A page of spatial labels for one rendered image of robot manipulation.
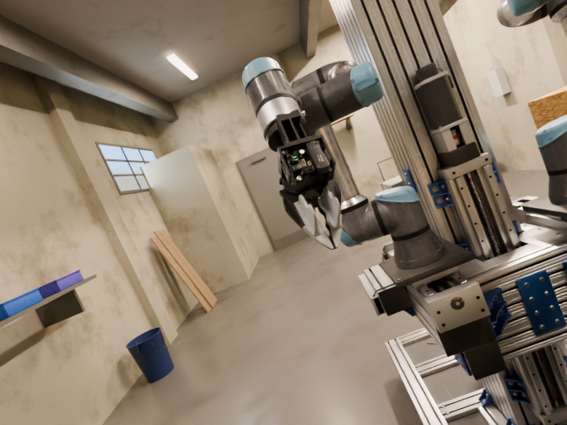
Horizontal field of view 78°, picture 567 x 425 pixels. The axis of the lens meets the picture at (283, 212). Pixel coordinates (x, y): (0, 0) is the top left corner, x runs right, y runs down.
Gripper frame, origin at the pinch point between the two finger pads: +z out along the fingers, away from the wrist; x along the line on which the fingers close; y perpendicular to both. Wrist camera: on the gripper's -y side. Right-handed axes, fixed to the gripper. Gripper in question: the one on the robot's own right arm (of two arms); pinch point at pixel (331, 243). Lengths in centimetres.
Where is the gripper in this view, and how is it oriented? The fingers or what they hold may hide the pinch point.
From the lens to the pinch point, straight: 52.2
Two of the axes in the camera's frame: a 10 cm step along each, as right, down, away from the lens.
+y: -0.2, -4.6, -8.9
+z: 3.2, 8.4, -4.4
